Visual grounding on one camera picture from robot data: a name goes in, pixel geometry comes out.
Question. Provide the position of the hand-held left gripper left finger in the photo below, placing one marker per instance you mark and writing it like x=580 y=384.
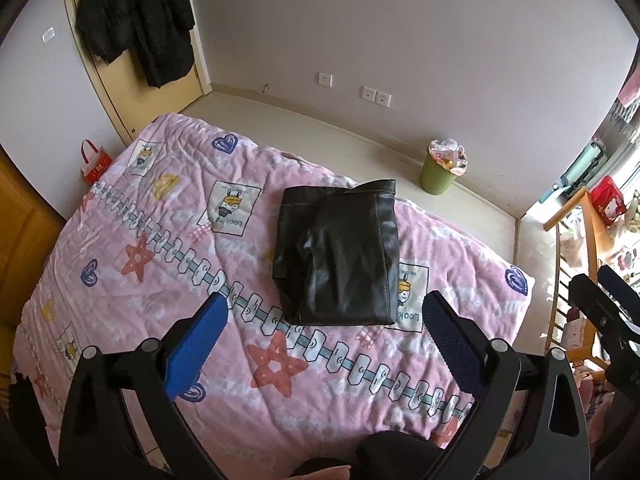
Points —
x=197 y=340

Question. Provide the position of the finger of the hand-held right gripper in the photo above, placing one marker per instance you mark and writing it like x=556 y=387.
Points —
x=620 y=285
x=597 y=305

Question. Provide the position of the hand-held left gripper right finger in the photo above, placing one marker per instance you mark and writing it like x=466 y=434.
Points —
x=452 y=345

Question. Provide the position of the black leather jacket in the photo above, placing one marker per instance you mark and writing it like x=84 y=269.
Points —
x=335 y=255

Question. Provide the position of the pink printed blanket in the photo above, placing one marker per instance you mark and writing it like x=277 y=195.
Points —
x=200 y=260

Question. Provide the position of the red cartoon bag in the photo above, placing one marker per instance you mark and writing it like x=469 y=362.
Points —
x=609 y=200

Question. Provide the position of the teal suitcase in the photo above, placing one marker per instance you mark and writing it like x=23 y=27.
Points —
x=587 y=165

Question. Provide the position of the green trash bin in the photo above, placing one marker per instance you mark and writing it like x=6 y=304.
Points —
x=435 y=177

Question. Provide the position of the clear plastic bin liner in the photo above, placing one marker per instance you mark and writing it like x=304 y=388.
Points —
x=450 y=155

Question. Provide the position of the wooden wardrobe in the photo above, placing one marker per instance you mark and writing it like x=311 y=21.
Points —
x=25 y=240

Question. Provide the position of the red gift bag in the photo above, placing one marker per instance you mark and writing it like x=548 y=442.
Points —
x=95 y=165

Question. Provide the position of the cream door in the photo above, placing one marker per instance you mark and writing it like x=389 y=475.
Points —
x=120 y=102

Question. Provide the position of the black hanging coat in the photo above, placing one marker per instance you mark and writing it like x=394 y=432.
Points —
x=145 y=20

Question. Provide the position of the white wall outlet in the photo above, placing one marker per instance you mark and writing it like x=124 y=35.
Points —
x=369 y=92
x=383 y=98
x=325 y=79

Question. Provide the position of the white wall switch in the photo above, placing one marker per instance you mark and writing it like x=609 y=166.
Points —
x=48 y=35

